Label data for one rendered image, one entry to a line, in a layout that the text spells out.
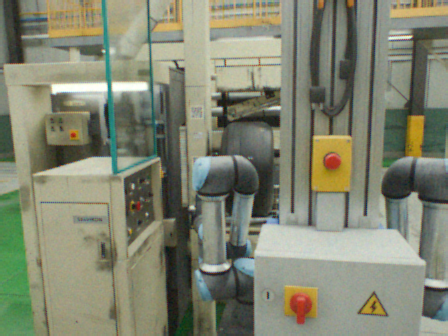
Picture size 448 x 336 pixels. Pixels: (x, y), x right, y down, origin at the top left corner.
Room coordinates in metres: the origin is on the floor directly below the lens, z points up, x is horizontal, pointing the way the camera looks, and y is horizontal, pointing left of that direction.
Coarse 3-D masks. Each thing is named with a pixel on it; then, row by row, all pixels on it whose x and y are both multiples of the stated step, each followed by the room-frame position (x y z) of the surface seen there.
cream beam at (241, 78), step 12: (216, 72) 2.35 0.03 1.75; (228, 72) 2.34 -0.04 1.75; (240, 72) 2.33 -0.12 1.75; (252, 72) 2.33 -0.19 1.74; (264, 72) 2.31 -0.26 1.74; (276, 72) 2.30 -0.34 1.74; (216, 84) 2.35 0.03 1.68; (228, 84) 2.34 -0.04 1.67; (240, 84) 2.33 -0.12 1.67; (252, 84) 2.32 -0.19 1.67; (264, 84) 2.31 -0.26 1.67; (276, 84) 2.30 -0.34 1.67
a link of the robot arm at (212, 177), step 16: (208, 160) 1.25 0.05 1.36; (224, 160) 1.26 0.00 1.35; (192, 176) 1.31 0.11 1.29; (208, 176) 1.22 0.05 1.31; (224, 176) 1.24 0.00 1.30; (208, 192) 1.23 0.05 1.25; (224, 192) 1.24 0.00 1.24; (208, 208) 1.25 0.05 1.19; (224, 208) 1.27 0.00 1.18; (208, 224) 1.25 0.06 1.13; (224, 224) 1.27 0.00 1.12; (208, 240) 1.25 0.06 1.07; (224, 240) 1.27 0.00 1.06; (208, 256) 1.25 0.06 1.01; (224, 256) 1.26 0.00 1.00; (208, 272) 1.23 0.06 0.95; (224, 272) 1.24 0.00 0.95; (208, 288) 1.22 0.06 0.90; (224, 288) 1.24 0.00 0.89
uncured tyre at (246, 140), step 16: (240, 128) 2.03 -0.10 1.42; (256, 128) 2.02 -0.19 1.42; (272, 128) 2.11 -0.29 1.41; (224, 144) 1.96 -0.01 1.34; (240, 144) 1.93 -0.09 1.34; (256, 144) 1.92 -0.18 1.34; (272, 144) 1.96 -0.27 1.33; (256, 160) 1.88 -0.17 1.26; (272, 160) 1.91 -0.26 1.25; (272, 176) 1.90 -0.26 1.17; (272, 192) 1.92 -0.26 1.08; (256, 208) 1.93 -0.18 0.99; (272, 208) 2.05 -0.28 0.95
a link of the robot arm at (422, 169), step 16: (416, 160) 1.16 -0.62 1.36; (432, 160) 1.14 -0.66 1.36; (416, 176) 1.13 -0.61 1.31; (432, 176) 1.11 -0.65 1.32; (416, 192) 1.16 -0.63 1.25; (432, 192) 1.11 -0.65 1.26; (432, 208) 1.12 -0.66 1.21; (432, 224) 1.11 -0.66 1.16; (432, 240) 1.11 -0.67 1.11; (432, 256) 1.11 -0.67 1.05; (432, 272) 1.11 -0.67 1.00; (432, 288) 1.09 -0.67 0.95; (432, 304) 1.09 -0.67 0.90
